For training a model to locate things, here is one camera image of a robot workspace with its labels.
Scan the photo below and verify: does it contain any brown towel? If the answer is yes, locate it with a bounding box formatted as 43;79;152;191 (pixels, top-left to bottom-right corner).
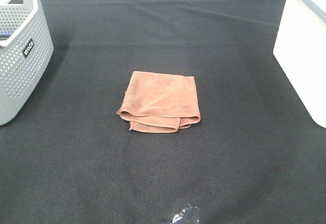
117;71;201;133

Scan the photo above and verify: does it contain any black fabric table mat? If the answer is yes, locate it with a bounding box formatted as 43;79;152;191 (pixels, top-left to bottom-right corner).
1;0;325;223

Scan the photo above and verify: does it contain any white plastic storage box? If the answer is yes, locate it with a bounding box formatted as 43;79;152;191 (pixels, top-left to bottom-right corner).
273;0;325;127

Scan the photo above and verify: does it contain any grey perforated plastic basket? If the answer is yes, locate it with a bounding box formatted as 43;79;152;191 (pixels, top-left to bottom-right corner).
1;0;54;125

